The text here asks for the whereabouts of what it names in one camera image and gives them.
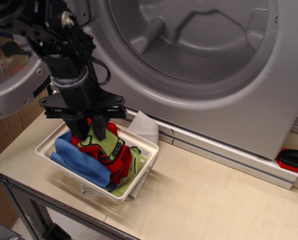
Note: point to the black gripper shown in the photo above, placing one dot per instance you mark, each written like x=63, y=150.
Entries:
x=83, y=97

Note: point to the green cloth with black trim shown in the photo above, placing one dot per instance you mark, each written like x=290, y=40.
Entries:
x=111, y=146

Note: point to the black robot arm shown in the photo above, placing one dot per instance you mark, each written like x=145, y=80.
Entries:
x=55, y=35

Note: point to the washing machine round door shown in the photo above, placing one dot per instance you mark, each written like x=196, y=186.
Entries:
x=23, y=76

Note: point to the grey toy washing machine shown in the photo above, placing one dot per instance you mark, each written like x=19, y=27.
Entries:
x=223, y=69

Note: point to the blue cloth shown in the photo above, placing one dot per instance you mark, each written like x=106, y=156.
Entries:
x=84, y=165

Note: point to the red cloth with black trim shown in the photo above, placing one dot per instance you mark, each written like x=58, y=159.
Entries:
x=119, y=168

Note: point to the green cloth in basket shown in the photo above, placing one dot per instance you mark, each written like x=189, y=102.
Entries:
x=136, y=156

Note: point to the white plastic basket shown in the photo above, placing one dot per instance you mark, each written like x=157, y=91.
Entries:
x=148, y=149

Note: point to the red and black tool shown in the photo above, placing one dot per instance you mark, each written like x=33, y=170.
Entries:
x=288, y=159

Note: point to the metal table frame leg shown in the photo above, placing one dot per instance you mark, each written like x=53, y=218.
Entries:
x=32, y=212

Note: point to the aluminium extrusion rail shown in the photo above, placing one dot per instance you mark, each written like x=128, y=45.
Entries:
x=214, y=152

